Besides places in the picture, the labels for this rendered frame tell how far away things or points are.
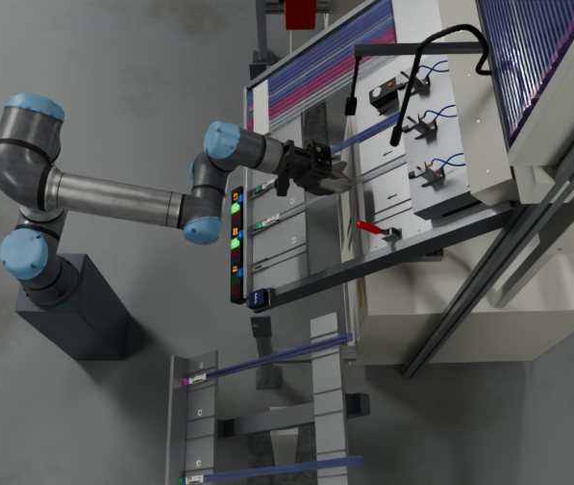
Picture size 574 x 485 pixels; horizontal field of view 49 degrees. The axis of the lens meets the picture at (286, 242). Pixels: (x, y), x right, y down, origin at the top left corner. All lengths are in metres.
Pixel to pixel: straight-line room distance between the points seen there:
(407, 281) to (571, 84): 0.97
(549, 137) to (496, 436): 1.52
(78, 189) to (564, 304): 1.28
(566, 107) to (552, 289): 0.99
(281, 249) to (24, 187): 0.62
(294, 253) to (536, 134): 0.74
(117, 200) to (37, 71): 1.85
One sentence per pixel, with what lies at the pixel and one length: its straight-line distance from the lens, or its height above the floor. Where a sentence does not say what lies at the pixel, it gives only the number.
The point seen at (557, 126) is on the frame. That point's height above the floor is 1.49.
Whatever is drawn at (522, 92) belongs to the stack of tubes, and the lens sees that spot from 1.02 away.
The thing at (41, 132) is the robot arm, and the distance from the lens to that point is 1.39.
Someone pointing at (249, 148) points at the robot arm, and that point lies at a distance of 1.28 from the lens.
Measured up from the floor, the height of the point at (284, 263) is 0.80.
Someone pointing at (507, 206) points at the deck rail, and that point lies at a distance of 1.21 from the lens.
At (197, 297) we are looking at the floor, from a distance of 2.38.
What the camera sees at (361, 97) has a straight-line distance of 1.56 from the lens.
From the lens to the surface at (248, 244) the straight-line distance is 1.64.
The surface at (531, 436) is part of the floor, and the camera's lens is 2.39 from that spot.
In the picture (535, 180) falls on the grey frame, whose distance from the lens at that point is 1.05.
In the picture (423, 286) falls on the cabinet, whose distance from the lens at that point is 1.75.
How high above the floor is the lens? 2.22
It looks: 65 degrees down
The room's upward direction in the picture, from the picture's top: straight up
